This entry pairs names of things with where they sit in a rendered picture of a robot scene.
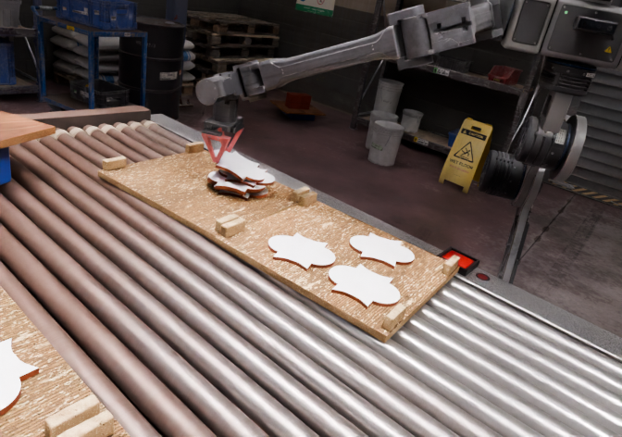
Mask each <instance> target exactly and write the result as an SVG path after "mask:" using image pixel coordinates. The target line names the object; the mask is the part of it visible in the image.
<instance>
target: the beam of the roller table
mask: <svg viewBox="0 0 622 437"><path fill-rule="evenodd" d="M151 121H153V122H154V123H156V124H157V125H158V126H159V127H161V128H163V129H165V130H167V131H170V132H172V133H174V134H176V135H178V136H179V137H181V138H182V139H184V140H186V141H188V142H190V143H195V142H203V143H204V149H205V150H206V151H208V149H207V146H206V144H205V141H204V139H203V137H202V133H201V132H199V131H196V130H194V129H192V128H190V127H188V126H186V125H184V124H182V123H180V122H178V121H176V120H174V119H171V118H169V117H167V116H165V115H163V114H154V115H151ZM210 141H211V144H212V146H213V150H220V147H221V143H220V142H219V141H215V140H211V139H210ZM235 151H236V152H237V153H238V154H239V155H240V156H242V157H244V158H246V159H248V160H250V161H252V162H255V163H257V164H260V165H259V167H258V168H259V169H267V173H268V174H270V175H272V176H273V177H274V178H275V181H276V182H278V183H281V184H283V185H285V186H287V187H290V188H292V189H294V190H299V189H301V188H303V187H307V188H309V189H310V190H309V192H315V193H317V201H319V202H320V203H322V204H325V205H327V206H330V207H332V208H335V209H337V210H339V211H341V212H342V213H344V214H347V215H349V216H351V217H353V218H355V219H359V220H361V221H363V222H365V223H366V224H369V225H371V226H373V227H375V228H377V229H379V230H382V231H385V232H387V233H389V234H391V235H393V236H395V237H397V238H399V239H401V240H404V241H406V242H408V243H410V244H412V245H415V246H417V247H419V248H421V249H423V250H426V251H428V252H430V253H432V254H434V255H435V256H436V255H438V254H439V253H441V252H443V251H442V250H441V249H439V248H437V247H435V246H433V245H430V244H428V243H425V242H423V241H421V240H419V239H418V238H416V237H414V236H412V235H410V234H408V233H406V232H404V231H401V230H399V229H397V228H394V227H393V226H391V225H389V224H387V223H385V222H383V221H381V220H379V219H377V218H374V217H372V216H370V215H369V214H367V213H365V212H363V211H361V210H358V209H356V208H354V207H352V206H349V205H347V204H345V203H344V202H342V201H340V200H338V199H336V198H334V197H332V196H330V195H328V194H325V193H322V192H321V191H319V190H317V189H315V188H313V187H311V186H309V185H307V184H305V183H303V182H301V181H298V180H297V179H295V178H293V177H291V176H289V175H287V174H284V173H282V172H280V171H278V170H276V169H274V168H272V167H270V166H268V165H266V164H264V163H262V162H260V161H258V160H256V159H254V158H252V157H250V156H247V155H245V154H243V153H241V152H239V151H237V150H235V149H233V148H232V149H231V151H230V152H231V153H233V152H235ZM208 152H209V151H208ZM476 273H483V274H485V275H487V276H488V277H489V278H490V280H489V281H483V280H480V279H479V278H477V277H476ZM454 278H456V279H458V280H460V281H462V282H463V283H465V284H467V285H469V286H471V287H473V288H475V289H477V290H479V291H481V292H483V293H485V294H487V295H489V296H491V297H493V298H495V299H497V300H498V301H500V302H502V303H504V304H506V305H508V306H511V307H512V308H514V309H516V310H518V311H520V312H522V313H524V314H526V315H528V316H530V317H532V318H534V319H536V320H538V321H539V322H541V323H543V324H545V325H547V326H549V327H551V328H553V329H555V330H557V331H560V332H562V333H563V334H565V335H567V336H569V337H570V338H572V339H574V340H576V341H578V342H580V343H583V344H585V345H587V346H588V347H590V348H592V349H594V350H596V351H598V352H600V353H602V354H604V355H605V356H608V357H610V358H612V359H614V360H615V361H617V362H619V363H621V364H622V338H621V337H619V336H617V335H615V334H613V333H611V332H609V331H606V330H604V329H602V328H600V327H598V326H596V325H594V324H592V323H590V322H588V321H587V320H585V319H583V318H580V317H578V316H575V315H573V314H571V313H569V312H567V311H565V310H564V309H562V308H560V307H558V306H555V305H553V304H551V303H549V302H547V301H545V300H543V299H541V298H539V297H537V296H535V295H533V294H531V293H528V292H526V291H524V290H522V289H520V288H518V287H516V286H515V285H513V284H511V283H509V282H507V281H503V280H501V279H499V278H497V277H495V276H493V275H491V274H490V273H488V272H486V271H484V270H482V269H480V268H475V269H473V270H472V271H471V272H470V273H468V274H467V275H466V276H463V275H461V274H459V273H456V274H455V275H454Z"/></svg>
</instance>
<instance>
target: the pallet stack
mask: <svg viewBox="0 0 622 437"><path fill-rule="evenodd" d="M187 18H191V21H186V30H187V31H186V34H185V37H186V38H185V40H188V41H190V42H192V43H193V44H194V45H195V47H194V48H193V49H190V50H189V51H191V52H193V53H194V54H195V59H193V60H192V61H191V62H192V63H194V65H195V67H194V68H192V69H190V70H185V71H187V72H189V73H191V74H192V75H193V76H194V77H195V79H194V80H192V81H190V82H192V83H193V87H195V86H196V84H197V82H199V81H200V80H202V79H206V78H210V77H213V75H215V74H219V73H223V72H228V71H233V68H232V67H233V66H235V65H240V64H243V63H247V62H250V61H252V60H253V61H254V60H257V61H258V62H262V61H265V60H268V59H271V58H274V57H273V56H274V50H275V49H274V48H277V47H279V42H278V41H279V40H280V37H278V36H275V35H279V29H280V25H279V24H276V23H271V22H267V21H264V20H260V19H251V18H248V17H244V16H241V15H237V14H228V13H215V12H203V11H191V10H187ZM240 25H243V26H242V27H235V26H240ZM261 25H265V26H268V29H267V32H260V30H259V29H261ZM187 38H188V39H187ZM262 38H267V44H261V42H262ZM237 42H238V43H237ZM257 49H263V55H260V54H259V53H256V50H257Z"/></svg>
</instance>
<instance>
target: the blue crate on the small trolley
mask: <svg viewBox="0 0 622 437"><path fill-rule="evenodd" d="M56 1H57V5H56V6H57V11H56V16H57V17H58V18H59V19H63V20H67V21H71V22H75V23H78V24H81V25H85V26H89V27H93V28H96V29H100V30H104V31H135V29H137V22H136V19H137V18H136V14H138V13H136V9H138V8H137V4H138V3H135V2H131V1H127V0H56Z"/></svg>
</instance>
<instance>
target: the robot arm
mask: <svg viewBox="0 0 622 437"><path fill-rule="evenodd" d="M514 2H515V0H466V2H465V3H462V4H458V5H455V6H448V7H445V8H442V9H438V10H434V11H431V12H428V13H425V10H424V5H417V6H413V7H409V8H407V9H403V10H400V11H396V12H393V13H389V14H387V17H388V21H389V27H387V28H386V29H385V30H383V31H380V32H378V33H376V34H373V35H371V36H368V37H365V38H361V39H357V40H354V41H351V42H347V43H344V44H337V45H334V46H331V47H327V48H324V49H320V50H317V51H314V52H310V53H306V54H303V55H299V56H293V57H288V58H271V59H268V60H265V61H262V62H258V61H257V60H254V61H253V60H252V61H250V62H247V63H243V64H240V65H235V66H233V67H232V68H233V71H228V72H223V73H219V74H215V75H213V77H210V78H206V79H202V80H200V81H199V82H197V84H196V86H195V94H196V97H197V99H198V100H199V101H200V102H201V103H202V104H204V105H207V106H210V105H213V104H214V107H213V117H211V118H209V119H207V120H205V124H204V127H205V128H204V129H203V130H202V137H203V139H204V141H205V144H206V146H207V149H208V151H209V154H210V155H211V158H212V161H213V162H216V163H218V162H219V160H220V159H221V157H222V156H223V154H224V152H225V151H227V152H229V153H230V151H231V149H232V148H233V146H234V145H235V143H236V142H237V140H238V138H239V137H240V135H241V134H242V132H243V129H244V125H243V118H242V117H238V116H237V110H238V101H239V95H240V96H241V98H242V100H243V101H244V100H249V101H250V102H253V101H256V100H260V99H264V98H267V92H269V91H272V90H275V89H277V88H280V87H282V86H284V85H285V84H287V83H289V82H291V81H295V80H298V79H302V78H305V77H309V76H313V75H317V74H320V73H324V72H328V71H332V70H335V69H342V68H347V67H351V66H354V65H358V64H362V63H366V62H369V61H373V60H380V59H393V60H394V59H396V64H397V68H398V71H399V70H403V69H410V68H414V67H419V66H423V65H427V64H429V63H432V62H433V57H432V54H436V53H440V52H442V51H446V50H450V49H454V48H457V47H461V46H465V45H469V44H474V43H475V42H480V41H484V40H488V39H491V40H495V41H500V40H501V39H502V38H503V36H504V29H505V26H506V23H507V21H508V18H509V15H510V12H511V8H512V5H513V3H514ZM399 24H401V28H402V32H401V28H400V25H399ZM440 28H441V29H440ZM438 29H439V30H438ZM439 32H441V33H439ZM438 33H439V34H438ZM402 34H403V37H402ZM496 37H497V38H496ZM403 38H404V41H403ZM404 48H405V50H404ZM405 53H406V55H405ZM216 129H218V131H216ZM224 131H226V132H232V133H235V135H234V137H233V139H232V141H231V143H230V145H229V147H228V148H227V146H228V144H229V142H230V139H231V137H229V136H225V134H224ZM210 139H211V140H215V141H219V142H220V143H221V147H220V150H219V152H218V155H217V156H215V153H214V150H213V146H212V144H211V141H210Z"/></svg>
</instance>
